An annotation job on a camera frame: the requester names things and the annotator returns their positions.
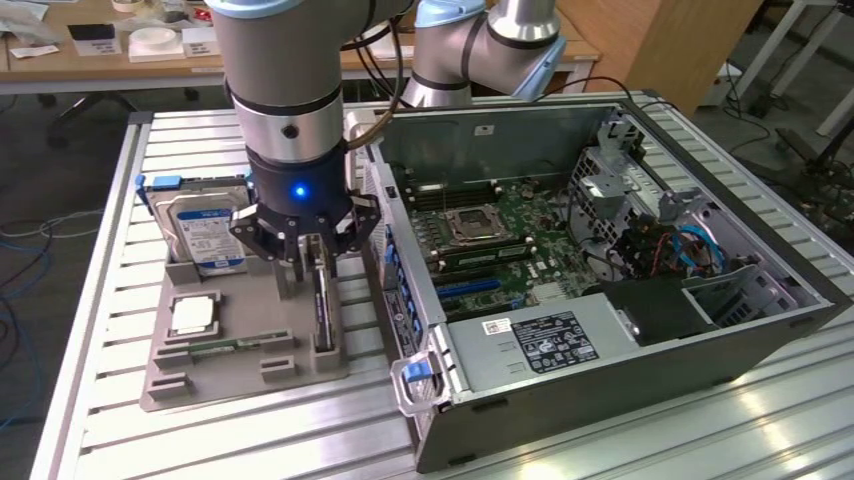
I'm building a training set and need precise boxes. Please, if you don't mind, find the white box with round insert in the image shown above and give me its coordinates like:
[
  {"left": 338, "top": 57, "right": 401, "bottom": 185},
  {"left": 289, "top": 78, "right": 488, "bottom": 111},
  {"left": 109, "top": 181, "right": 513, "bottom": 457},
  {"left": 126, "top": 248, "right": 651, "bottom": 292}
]
[{"left": 126, "top": 27, "right": 186, "bottom": 64}]

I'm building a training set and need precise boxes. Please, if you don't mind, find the white square box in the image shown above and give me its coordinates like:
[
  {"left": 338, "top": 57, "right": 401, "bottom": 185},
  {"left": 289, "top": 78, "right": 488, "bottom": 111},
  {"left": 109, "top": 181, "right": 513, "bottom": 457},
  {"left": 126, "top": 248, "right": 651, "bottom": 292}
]
[{"left": 180, "top": 25, "right": 225, "bottom": 59}]

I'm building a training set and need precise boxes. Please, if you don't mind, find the white table frame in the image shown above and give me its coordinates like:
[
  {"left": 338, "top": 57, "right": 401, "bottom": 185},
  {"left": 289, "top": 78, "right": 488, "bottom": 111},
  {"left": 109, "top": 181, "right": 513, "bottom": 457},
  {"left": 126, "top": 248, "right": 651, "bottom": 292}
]
[{"left": 729, "top": 0, "right": 854, "bottom": 136}]

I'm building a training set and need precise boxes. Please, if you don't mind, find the grey disk bay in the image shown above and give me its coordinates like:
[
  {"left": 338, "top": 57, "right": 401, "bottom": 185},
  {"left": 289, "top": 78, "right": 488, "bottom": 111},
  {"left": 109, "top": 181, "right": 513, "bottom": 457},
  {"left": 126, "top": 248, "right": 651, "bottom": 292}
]
[{"left": 679, "top": 259, "right": 801, "bottom": 331}]

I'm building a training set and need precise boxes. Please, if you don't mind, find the black and white box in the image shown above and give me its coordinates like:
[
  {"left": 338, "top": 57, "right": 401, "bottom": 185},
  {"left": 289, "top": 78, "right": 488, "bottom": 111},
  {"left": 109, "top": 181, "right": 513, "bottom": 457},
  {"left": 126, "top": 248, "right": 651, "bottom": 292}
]
[{"left": 65, "top": 23, "right": 122, "bottom": 57}]

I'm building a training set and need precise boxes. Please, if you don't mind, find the hard disk with blue caddy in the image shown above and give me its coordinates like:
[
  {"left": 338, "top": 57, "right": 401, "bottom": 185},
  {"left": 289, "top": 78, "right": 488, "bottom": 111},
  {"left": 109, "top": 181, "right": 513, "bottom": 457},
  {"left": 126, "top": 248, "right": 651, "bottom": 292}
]
[{"left": 134, "top": 169, "right": 260, "bottom": 277}]

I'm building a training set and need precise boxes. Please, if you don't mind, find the black power cable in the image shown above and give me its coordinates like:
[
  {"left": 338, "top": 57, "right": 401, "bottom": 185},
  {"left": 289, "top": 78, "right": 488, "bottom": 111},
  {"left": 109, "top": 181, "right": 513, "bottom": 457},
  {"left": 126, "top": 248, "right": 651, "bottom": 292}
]
[{"left": 552, "top": 74, "right": 675, "bottom": 109}]

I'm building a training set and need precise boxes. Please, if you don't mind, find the grey plastic parts rack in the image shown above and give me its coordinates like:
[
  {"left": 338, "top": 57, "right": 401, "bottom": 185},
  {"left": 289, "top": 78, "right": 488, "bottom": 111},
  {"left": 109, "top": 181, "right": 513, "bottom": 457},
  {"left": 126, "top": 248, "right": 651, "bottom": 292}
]
[{"left": 137, "top": 249, "right": 352, "bottom": 412}]

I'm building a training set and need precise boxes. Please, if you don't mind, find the white flat box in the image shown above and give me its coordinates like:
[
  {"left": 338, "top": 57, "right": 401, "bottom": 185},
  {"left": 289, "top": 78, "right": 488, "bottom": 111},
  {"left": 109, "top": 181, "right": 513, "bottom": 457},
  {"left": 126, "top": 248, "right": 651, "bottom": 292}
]
[{"left": 361, "top": 22, "right": 416, "bottom": 60}]

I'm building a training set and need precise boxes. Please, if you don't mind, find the dark grey open PC case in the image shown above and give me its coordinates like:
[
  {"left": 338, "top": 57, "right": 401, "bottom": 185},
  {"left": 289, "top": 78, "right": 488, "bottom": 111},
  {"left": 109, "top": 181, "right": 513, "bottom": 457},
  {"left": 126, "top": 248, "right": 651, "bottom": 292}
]
[{"left": 342, "top": 97, "right": 854, "bottom": 474}]

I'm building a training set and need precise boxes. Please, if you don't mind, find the blue expansion slot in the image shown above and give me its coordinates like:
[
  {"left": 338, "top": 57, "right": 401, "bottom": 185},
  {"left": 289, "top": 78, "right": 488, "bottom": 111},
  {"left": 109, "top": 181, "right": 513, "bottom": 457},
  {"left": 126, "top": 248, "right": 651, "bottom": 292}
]
[{"left": 432, "top": 277, "right": 501, "bottom": 300}]

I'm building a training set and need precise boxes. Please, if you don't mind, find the black RAM stick with label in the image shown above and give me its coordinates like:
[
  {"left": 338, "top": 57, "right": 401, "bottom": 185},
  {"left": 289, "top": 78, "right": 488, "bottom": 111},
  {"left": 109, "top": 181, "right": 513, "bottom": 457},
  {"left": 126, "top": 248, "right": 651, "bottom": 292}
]
[{"left": 436, "top": 243, "right": 536, "bottom": 272}]

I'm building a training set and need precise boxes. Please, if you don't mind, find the grey metal bracket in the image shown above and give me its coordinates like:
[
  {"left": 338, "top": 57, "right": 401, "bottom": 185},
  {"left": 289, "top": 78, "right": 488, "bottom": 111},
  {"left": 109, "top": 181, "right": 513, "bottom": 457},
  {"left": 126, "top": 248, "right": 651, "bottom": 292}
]
[{"left": 577, "top": 175, "right": 635, "bottom": 214}]

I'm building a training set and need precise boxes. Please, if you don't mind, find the wooden cabinet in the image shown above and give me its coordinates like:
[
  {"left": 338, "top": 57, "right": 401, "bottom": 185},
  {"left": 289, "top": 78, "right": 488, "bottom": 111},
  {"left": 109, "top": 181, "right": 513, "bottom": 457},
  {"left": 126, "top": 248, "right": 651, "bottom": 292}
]
[{"left": 556, "top": 0, "right": 765, "bottom": 116}]

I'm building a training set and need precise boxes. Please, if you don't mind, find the black graphics card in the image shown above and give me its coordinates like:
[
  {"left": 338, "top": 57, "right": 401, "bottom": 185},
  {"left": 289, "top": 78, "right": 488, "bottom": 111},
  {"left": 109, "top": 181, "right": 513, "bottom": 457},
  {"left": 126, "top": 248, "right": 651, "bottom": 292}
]
[{"left": 296, "top": 232, "right": 336, "bottom": 354}]

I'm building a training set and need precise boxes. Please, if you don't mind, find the grey power supply unit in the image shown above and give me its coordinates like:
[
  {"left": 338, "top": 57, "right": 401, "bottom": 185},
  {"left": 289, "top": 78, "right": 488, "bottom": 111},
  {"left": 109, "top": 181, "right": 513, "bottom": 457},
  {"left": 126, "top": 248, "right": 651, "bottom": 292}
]
[{"left": 444, "top": 292, "right": 641, "bottom": 394}]

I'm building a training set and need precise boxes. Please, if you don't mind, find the wooden desk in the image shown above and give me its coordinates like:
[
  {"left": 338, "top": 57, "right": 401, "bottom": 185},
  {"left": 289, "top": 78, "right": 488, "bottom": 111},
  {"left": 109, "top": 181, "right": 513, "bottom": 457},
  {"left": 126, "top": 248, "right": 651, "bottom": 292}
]
[{"left": 0, "top": 0, "right": 601, "bottom": 96}]

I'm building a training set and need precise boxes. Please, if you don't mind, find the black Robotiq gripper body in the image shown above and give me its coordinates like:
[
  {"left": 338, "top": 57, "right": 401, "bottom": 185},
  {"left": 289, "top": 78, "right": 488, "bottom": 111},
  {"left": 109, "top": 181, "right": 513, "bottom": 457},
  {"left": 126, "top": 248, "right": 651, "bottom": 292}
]
[{"left": 246, "top": 142, "right": 354, "bottom": 261}]

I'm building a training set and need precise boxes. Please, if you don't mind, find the silver CPU chip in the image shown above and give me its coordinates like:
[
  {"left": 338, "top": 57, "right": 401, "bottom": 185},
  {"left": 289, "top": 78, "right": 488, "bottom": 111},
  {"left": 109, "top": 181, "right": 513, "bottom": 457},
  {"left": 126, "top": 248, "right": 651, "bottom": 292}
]
[{"left": 169, "top": 297, "right": 216, "bottom": 335}]

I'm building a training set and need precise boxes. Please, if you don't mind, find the green motherboard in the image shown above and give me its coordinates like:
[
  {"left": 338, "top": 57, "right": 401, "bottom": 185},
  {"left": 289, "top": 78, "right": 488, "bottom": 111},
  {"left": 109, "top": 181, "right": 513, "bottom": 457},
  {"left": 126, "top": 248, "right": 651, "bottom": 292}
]
[{"left": 392, "top": 169, "right": 605, "bottom": 321}]

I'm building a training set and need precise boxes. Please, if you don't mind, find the blue data wire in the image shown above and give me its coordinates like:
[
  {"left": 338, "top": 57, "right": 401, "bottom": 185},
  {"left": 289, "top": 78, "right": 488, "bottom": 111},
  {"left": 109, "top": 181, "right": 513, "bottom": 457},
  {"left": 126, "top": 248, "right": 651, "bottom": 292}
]
[{"left": 669, "top": 224, "right": 725, "bottom": 279}]

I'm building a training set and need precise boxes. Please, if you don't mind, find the CPU socket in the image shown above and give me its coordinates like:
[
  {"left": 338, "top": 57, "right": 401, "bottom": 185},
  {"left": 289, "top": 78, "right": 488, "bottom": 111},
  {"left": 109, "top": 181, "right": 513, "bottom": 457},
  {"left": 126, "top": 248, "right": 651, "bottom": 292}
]
[{"left": 444, "top": 207, "right": 512, "bottom": 246}]

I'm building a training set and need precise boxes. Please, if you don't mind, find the green RAM stick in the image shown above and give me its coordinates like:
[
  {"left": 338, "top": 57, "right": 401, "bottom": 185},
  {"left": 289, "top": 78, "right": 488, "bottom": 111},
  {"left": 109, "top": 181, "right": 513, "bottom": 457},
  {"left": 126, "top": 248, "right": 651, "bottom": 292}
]
[{"left": 189, "top": 335, "right": 268, "bottom": 357}]

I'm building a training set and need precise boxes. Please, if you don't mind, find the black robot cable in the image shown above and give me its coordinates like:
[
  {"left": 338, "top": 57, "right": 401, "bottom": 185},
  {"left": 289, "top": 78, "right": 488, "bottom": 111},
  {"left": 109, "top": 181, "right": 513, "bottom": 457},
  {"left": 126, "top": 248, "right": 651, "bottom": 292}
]
[{"left": 338, "top": 19, "right": 416, "bottom": 146}]

